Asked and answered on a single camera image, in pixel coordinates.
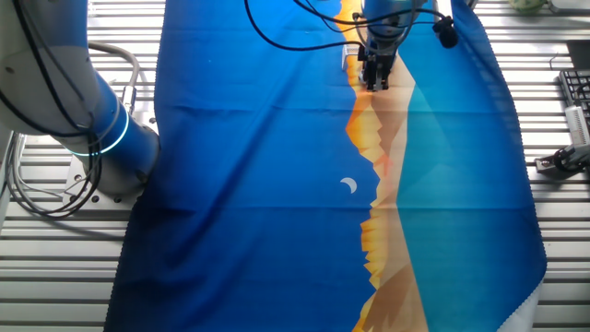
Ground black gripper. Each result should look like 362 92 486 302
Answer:
357 39 399 91

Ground white mesh goal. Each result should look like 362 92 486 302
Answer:
341 44 361 71

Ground blue landscape print cloth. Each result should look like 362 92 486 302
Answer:
103 0 549 332

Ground green round object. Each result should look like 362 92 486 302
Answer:
508 0 549 15

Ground black keyboard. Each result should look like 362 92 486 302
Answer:
558 68 590 116

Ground dark box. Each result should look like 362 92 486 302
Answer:
565 40 590 70

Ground black clamp tool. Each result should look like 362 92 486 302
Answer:
534 145 590 179

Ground white flat object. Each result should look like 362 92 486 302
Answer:
548 0 590 13

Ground long black cable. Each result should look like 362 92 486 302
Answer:
292 0 448 29
242 0 363 52

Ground black round cable plug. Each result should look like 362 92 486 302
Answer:
431 16 460 50

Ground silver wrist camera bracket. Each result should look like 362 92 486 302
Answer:
431 0 455 19

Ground metal cable connector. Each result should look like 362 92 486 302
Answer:
120 85 138 116

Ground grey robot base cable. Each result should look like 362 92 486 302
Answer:
87 40 141 102

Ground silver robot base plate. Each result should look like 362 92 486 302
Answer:
62 114 160 214

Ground black and grey cable bundle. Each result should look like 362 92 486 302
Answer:
0 131 102 220

